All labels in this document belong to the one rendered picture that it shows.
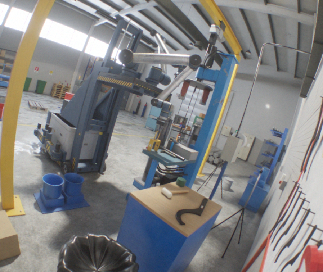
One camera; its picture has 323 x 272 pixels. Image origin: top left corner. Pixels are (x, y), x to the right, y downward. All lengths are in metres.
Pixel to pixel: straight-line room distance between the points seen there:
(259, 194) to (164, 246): 3.62
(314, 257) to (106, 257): 1.31
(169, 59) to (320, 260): 2.26
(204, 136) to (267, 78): 11.77
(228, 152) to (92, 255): 2.38
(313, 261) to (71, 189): 2.55
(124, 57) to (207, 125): 1.61
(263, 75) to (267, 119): 3.30
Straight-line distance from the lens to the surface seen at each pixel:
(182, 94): 3.18
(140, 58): 2.36
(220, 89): 2.98
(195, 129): 4.50
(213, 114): 2.92
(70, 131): 3.34
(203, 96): 3.24
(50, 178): 2.68
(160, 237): 1.42
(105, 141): 3.60
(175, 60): 2.31
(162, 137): 3.39
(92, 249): 1.44
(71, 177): 2.81
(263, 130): 13.51
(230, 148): 2.97
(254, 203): 4.82
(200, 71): 3.26
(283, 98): 13.85
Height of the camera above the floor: 1.66
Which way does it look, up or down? 9 degrees down
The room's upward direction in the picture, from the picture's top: 19 degrees clockwise
